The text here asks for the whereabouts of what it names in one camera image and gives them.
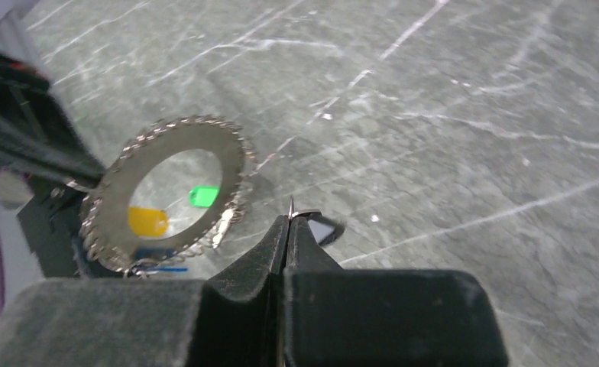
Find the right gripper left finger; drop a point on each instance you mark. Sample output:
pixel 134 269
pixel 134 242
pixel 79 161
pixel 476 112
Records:
pixel 224 321

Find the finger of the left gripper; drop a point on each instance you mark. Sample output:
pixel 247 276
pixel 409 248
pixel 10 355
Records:
pixel 36 135

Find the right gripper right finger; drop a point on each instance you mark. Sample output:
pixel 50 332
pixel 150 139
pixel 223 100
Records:
pixel 374 317

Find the black white key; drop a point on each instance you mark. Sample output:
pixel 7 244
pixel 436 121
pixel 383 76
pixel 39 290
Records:
pixel 324 229

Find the blue key tag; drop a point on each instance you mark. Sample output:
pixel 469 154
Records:
pixel 152 261

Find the yellow key tag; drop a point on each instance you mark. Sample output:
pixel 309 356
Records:
pixel 147 222

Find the green key tag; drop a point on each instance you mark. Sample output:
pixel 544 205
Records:
pixel 203 196

